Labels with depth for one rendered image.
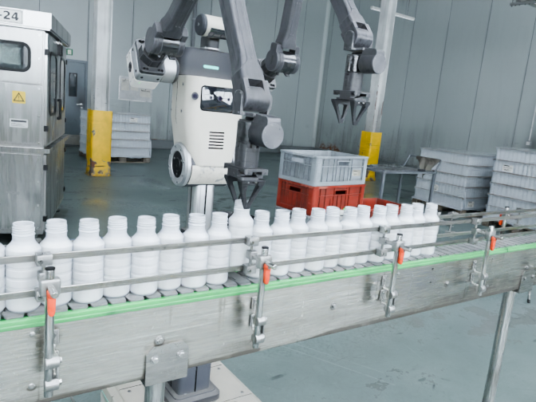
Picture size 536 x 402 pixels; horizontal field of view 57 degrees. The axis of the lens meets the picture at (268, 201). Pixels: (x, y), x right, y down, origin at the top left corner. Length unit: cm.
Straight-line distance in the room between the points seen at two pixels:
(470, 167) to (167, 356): 747
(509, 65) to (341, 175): 924
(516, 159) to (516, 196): 53
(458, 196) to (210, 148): 687
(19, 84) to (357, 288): 377
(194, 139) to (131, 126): 899
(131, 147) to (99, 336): 975
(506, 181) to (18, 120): 625
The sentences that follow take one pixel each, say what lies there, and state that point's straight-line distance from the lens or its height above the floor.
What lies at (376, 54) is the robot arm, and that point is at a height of 159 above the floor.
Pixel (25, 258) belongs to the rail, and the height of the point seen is 111.
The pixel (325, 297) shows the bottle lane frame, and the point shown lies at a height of 93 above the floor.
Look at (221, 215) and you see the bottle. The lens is 113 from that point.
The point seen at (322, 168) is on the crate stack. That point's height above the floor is 102.
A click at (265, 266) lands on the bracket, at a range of 110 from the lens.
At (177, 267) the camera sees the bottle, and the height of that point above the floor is 105.
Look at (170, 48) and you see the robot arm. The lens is 160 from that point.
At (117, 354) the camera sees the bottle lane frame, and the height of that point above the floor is 89.
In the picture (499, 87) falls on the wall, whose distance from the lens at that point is 1271.
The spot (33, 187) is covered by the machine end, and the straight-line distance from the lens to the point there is 474.
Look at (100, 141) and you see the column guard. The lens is 877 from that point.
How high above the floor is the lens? 142
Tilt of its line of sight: 11 degrees down
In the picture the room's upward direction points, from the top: 6 degrees clockwise
